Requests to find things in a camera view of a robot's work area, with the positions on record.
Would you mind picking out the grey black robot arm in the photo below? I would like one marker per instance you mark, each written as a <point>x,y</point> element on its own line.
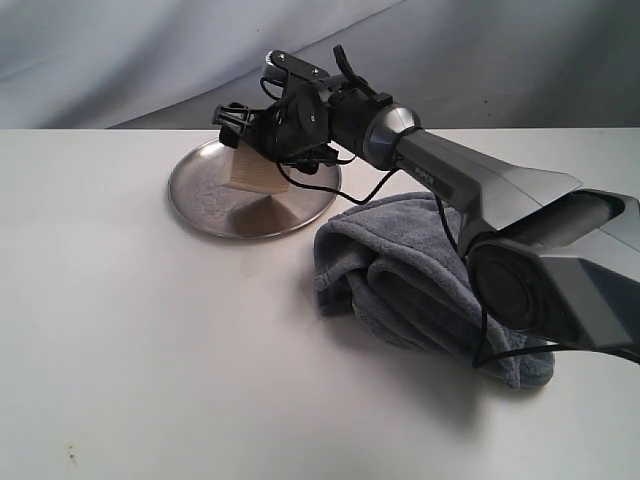
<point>544,255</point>

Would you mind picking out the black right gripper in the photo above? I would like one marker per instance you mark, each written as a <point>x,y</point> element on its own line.
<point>292,132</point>

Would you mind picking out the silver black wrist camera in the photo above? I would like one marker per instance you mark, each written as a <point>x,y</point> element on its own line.
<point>282,69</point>

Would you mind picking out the white backdrop cloth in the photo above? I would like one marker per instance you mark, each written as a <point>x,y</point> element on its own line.
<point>458,64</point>

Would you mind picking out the grey-blue fluffy towel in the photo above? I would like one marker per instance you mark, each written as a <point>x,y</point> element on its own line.
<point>390,264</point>

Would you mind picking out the light wooden cube block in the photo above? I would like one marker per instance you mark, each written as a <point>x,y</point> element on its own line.
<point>246,170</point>

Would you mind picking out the round stainless steel plate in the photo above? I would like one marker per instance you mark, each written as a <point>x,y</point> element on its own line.
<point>201,198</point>

